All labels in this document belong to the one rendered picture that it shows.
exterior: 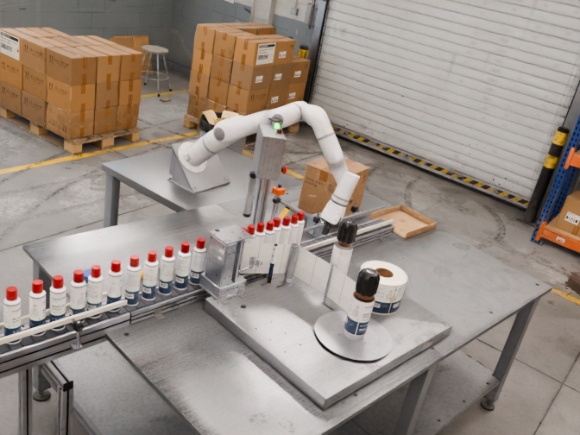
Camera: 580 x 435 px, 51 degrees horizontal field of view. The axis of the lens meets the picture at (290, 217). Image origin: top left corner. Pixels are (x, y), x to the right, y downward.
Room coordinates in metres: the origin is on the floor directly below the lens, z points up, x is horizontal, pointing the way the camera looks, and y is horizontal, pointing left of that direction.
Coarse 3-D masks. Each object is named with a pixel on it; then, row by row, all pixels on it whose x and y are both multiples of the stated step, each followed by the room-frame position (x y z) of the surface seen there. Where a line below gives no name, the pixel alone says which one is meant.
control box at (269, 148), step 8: (264, 128) 2.50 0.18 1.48; (272, 128) 2.52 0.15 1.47; (280, 128) 2.54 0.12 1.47; (256, 136) 2.54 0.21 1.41; (264, 136) 2.39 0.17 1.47; (272, 136) 2.40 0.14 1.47; (280, 136) 2.42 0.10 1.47; (256, 144) 2.51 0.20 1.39; (264, 144) 2.39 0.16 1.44; (272, 144) 2.40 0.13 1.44; (280, 144) 2.41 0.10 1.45; (256, 152) 2.48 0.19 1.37; (264, 152) 2.39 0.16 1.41; (272, 152) 2.40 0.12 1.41; (280, 152) 2.41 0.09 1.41; (256, 160) 2.45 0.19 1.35; (264, 160) 2.39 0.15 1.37; (272, 160) 2.40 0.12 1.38; (280, 160) 2.41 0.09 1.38; (256, 168) 2.41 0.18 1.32; (264, 168) 2.40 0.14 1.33; (272, 168) 2.40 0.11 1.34; (280, 168) 2.42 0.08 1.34; (256, 176) 2.39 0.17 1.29; (264, 176) 2.40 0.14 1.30; (272, 176) 2.40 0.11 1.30
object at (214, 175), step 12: (180, 144) 3.26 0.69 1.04; (216, 156) 3.40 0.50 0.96; (180, 168) 3.16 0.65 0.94; (216, 168) 3.34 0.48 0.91; (168, 180) 3.21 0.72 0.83; (180, 180) 3.17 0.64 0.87; (192, 180) 3.15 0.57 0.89; (204, 180) 3.21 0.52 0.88; (216, 180) 3.28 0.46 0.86; (228, 180) 3.34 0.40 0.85; (192, 192) 3.10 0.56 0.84
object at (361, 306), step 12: (360, 276) 1.96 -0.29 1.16; (372, 276) 1.95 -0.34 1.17; (360, 288) 1.96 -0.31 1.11; (372, 288) 1.95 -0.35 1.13; (360, 300) 1.96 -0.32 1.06; (372, 300) 1.99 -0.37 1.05; (348, 312) 1.97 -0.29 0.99; (360, 312) 1.94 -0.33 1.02; (348, 324) 1.96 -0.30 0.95; (360, 324) 1.94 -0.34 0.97; (348, 336) 1.95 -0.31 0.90; (360, 336) 1.95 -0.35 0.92
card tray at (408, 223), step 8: (392, 208) 3.38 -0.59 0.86; (400, 208) 3.45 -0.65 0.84; (408, 208) 3.42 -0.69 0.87; (376, 216) 3.27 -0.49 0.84; (384, 216) 3.31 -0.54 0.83; (392, 216) 3.33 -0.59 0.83; (400, 216) 3.36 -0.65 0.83; (408, 216) 3.38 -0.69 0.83; (416, 216) 3.37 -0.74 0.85; (424, 216) 3.34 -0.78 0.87; (400, 224) 3.23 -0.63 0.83; (408, 224) 3.25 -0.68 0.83; (416, 224) 3.28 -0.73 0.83; (424, 224) 3.30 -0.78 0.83; (432, 224) 3.26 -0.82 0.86; (400, 232) 3.13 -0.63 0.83; (408, 232) 3.07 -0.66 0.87; (416, 232) 3.14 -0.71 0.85
